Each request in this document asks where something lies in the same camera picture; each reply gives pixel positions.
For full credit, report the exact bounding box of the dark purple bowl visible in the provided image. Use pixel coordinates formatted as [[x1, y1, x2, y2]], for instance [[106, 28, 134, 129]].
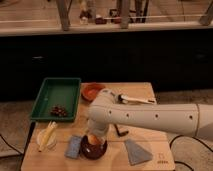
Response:
[[80, 134, 108, 160]]

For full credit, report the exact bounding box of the blue sponge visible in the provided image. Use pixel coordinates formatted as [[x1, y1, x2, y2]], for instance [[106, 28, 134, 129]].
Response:
[[65, 135, 82, 159]]

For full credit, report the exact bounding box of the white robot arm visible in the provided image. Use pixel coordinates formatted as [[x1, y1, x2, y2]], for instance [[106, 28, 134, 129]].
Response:
[[88, 89, 213, 141]]

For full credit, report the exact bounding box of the red grape bunch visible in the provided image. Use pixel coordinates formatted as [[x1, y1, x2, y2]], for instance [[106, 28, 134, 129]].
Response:
[[50, 106, 67, 117]]

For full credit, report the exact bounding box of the small white plate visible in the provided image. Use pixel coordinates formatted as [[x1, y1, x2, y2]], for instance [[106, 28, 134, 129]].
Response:
[[36, 129, 56, 151]]

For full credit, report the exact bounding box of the orange apple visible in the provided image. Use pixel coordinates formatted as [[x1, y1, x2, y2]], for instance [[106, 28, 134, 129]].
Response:
[[88, 135, 100, 145]]

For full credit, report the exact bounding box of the green plastic tray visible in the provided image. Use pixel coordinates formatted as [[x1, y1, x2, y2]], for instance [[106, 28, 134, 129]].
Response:
[[30, 77, 81, 122]]

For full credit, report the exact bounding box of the orange bowl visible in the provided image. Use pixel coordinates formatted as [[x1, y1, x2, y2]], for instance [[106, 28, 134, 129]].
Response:
[[81, 83, 105, 102]]

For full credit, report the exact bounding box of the black cable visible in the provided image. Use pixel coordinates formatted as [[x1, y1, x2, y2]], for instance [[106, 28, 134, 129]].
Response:
[[169, 134, 213, 171], [0, 134, 25, 156]]

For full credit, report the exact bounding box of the black cable right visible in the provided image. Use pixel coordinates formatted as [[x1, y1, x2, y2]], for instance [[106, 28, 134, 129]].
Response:
[[169, 134, 213, 171]]

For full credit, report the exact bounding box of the grey folded cloth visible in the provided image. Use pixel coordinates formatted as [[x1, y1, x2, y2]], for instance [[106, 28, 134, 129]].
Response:
[[124, 139, 153, 166]]

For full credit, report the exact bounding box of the black cable left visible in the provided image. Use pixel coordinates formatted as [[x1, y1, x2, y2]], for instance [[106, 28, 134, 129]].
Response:
[[0, 134, 25, 156]]

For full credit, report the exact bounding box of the yellow banana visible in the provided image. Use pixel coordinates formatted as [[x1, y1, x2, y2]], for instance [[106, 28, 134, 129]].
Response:
[[38, 122, 57, 152]]

